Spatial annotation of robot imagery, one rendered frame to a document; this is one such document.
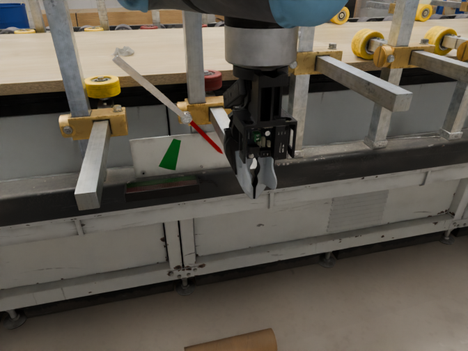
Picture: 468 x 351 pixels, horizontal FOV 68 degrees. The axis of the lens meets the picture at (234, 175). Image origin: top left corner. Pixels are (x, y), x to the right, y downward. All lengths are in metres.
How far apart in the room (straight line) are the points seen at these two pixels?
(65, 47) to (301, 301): 1.19
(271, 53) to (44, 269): 1.17
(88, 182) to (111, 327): 0.95
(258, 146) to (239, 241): 0.96
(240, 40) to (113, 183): 0.54
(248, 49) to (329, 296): 1.24
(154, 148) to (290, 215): 0.72
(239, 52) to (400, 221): 1.40
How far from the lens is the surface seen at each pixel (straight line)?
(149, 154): 0.83
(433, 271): 1.79
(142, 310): 1.48
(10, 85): 0.99
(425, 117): 1.42
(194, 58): 0.77
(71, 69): 0.78
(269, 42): 0.42
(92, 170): 0.60
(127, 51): 1.18
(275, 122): 0.44
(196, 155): 0.84
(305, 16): 0.23
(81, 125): 0.81
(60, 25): 0.77
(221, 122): 0.72
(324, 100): 1.16
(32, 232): 1.02
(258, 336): 1.27
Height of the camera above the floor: 1.13
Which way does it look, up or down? 31 degrees down
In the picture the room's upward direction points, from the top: straight up
